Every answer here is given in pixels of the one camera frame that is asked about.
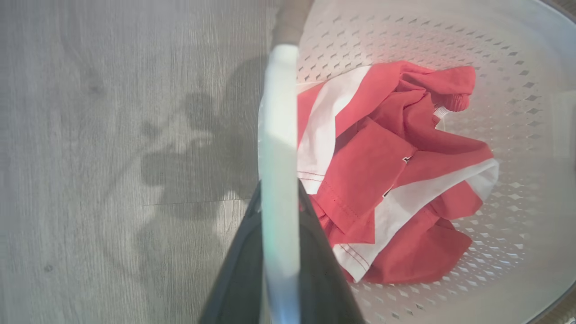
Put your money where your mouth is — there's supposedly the red and white garment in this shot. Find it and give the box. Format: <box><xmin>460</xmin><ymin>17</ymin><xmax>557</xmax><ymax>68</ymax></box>
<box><xmin>297</xmin><ymin>61</ymin><xmax>500</xmax><ymax>285</ymax></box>

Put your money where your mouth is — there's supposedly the white perforated plastic laundry basket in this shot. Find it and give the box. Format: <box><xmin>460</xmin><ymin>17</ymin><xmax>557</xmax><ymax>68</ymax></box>
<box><xmin>257</xmin><ymin>0</ymin><xmax>576</xmax><ymax>324</ymax></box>

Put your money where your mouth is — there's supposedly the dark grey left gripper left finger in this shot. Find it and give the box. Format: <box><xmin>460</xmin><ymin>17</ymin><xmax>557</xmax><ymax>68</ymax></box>
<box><xmin>198</xmin><ymin>181</ymin><xmax>270</xmax><ymax>324</ymax></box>

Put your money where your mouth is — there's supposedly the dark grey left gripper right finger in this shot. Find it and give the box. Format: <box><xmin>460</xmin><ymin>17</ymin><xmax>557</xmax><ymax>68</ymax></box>
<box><xmin>292</xmin><ymin>180</ymin><xmax>366</xmax><ymax>324</ymax></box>

